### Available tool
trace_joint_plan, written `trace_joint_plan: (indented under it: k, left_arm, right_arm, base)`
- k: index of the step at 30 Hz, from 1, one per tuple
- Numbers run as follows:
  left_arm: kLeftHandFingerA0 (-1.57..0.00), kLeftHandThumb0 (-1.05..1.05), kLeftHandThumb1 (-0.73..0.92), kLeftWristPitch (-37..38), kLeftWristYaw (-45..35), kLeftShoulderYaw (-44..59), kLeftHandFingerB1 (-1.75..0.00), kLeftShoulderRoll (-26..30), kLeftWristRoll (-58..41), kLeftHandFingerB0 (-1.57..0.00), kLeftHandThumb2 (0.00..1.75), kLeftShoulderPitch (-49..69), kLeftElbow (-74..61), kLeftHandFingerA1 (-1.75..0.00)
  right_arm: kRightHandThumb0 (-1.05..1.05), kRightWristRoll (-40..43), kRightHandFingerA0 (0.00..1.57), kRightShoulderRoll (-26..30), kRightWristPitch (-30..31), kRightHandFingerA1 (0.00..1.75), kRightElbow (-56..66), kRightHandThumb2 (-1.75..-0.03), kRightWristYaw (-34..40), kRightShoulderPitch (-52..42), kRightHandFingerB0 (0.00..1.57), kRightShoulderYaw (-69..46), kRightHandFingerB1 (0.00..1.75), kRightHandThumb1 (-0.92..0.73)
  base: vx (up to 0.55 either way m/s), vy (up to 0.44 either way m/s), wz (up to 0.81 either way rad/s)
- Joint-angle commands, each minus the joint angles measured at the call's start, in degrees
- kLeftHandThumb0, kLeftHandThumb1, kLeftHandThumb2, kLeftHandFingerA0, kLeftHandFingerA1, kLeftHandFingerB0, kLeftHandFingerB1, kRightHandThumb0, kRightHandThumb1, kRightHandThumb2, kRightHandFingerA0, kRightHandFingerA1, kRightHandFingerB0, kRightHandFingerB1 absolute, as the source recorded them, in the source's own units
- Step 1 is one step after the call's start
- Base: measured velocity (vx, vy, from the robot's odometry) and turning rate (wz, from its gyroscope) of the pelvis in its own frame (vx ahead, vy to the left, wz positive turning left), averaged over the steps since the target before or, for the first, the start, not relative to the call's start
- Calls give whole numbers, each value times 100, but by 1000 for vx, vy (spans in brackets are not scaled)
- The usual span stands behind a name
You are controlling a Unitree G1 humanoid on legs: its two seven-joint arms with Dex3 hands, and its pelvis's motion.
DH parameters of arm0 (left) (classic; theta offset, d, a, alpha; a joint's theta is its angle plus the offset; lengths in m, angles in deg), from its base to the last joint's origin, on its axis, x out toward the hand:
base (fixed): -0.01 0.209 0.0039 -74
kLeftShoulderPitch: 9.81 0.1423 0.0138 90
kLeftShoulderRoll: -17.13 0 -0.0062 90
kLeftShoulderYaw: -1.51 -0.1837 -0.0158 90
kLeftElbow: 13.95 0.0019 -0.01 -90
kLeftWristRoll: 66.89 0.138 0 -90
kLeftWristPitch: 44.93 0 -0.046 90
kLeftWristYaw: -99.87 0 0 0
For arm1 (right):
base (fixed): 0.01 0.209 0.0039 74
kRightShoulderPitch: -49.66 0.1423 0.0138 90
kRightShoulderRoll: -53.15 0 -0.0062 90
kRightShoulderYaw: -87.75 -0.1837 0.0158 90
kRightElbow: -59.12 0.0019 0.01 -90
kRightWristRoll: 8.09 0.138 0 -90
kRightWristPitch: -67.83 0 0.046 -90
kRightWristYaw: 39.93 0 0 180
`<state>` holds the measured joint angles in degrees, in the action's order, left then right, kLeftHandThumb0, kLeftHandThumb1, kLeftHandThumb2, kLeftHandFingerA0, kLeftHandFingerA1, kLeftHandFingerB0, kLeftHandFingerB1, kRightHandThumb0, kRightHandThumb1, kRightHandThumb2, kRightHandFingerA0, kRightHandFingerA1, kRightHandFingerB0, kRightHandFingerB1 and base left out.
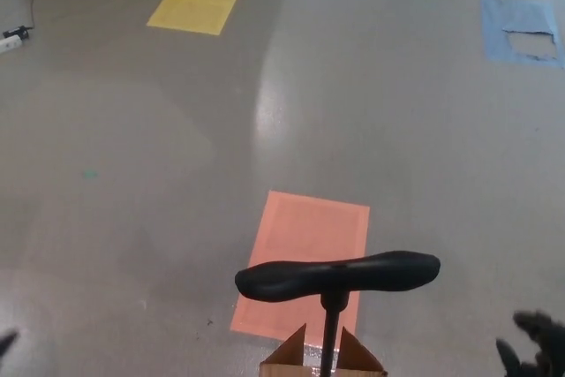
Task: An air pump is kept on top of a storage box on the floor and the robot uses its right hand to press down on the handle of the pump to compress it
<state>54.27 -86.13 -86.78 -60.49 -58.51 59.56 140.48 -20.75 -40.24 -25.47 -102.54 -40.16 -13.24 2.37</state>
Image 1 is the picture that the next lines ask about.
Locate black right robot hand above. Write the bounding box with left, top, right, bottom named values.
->
left=495, top=309, right=565, bottom=377

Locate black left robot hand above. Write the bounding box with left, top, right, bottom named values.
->
left=0, top=329, right=19, bottom=358

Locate brown cardboard box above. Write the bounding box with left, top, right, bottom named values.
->
left=259, top=322, right=388, bottom=377

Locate orange floor mat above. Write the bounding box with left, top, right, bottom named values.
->
left=230, top=190, right=371, bottom=339

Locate white power strip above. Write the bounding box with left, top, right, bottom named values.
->
left=0, top=34, right=26, bottom=57

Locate torn blue floor mat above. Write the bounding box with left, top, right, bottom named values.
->
left=479, top=0, right=565, bottom=70

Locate yellow floor mat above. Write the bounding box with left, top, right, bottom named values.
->
left=146, top=0, right=248, bottom=36

